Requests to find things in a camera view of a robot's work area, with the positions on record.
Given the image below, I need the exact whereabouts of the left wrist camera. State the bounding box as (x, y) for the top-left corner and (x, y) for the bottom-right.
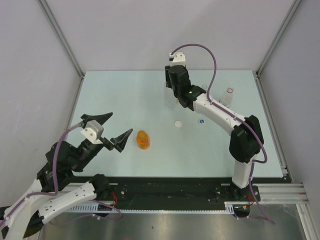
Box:
(80, 120), (104, 145)

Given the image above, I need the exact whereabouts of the square bottle white cap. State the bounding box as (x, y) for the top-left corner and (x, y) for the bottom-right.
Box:
(164, 86), (177, 109)

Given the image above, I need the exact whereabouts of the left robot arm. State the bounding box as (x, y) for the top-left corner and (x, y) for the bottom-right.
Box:
(0, 112), (133, 240)

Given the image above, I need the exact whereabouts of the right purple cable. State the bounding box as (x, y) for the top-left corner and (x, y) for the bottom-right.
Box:
(169, 43), (268, 165)

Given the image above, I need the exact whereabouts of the water bottle blue cap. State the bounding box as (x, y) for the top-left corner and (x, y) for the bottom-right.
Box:
(201, 84), (208, 93)

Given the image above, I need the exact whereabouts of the small orange bottle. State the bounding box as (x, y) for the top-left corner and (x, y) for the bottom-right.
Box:
(136, 130), (150, 150)

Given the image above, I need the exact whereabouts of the white cable duct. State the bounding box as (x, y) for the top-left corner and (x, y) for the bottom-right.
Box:
(67, 201), (251, 215)

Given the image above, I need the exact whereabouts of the clear bottle red label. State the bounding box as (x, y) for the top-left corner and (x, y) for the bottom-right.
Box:
(219, 87), (234, 108)

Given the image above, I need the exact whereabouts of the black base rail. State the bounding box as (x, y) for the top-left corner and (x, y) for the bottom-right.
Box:
(82, 176), (261, 211)

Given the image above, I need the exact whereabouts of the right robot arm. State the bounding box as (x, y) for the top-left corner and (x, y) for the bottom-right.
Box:
(165, 65), (264, 201)

